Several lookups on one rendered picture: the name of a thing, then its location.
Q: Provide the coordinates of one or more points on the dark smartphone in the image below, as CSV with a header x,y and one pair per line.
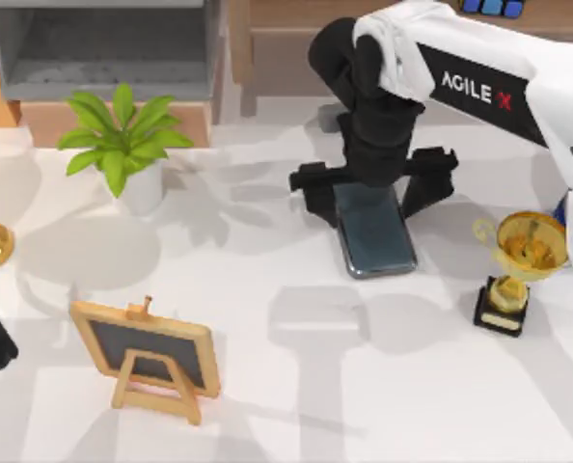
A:
x,y
375,236

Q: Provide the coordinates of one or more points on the gold trophy black base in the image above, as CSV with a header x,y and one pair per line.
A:
x,y
527,251

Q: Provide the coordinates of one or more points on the blue and black cube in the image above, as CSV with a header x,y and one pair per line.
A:
x,y
491,6

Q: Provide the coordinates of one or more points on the green plant white pot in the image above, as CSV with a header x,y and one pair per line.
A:
x,y
122,140

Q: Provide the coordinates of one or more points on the wooden framed blackboard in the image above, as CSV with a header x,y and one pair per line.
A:
x,y
146,347

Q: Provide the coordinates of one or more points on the grey cabinet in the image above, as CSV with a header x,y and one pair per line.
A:
x,y
103,82

